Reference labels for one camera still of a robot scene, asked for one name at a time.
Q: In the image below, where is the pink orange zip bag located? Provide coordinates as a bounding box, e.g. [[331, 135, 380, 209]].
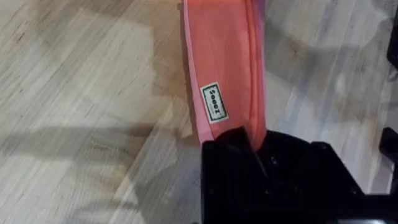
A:
[[181, 0, 268, 153]]

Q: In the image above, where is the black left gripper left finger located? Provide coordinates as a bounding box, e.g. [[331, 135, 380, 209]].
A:
[[201, 125, 270, 224]]

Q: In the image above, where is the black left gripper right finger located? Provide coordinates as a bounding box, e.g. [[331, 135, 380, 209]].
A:
[[256, 129, 365, 224]]

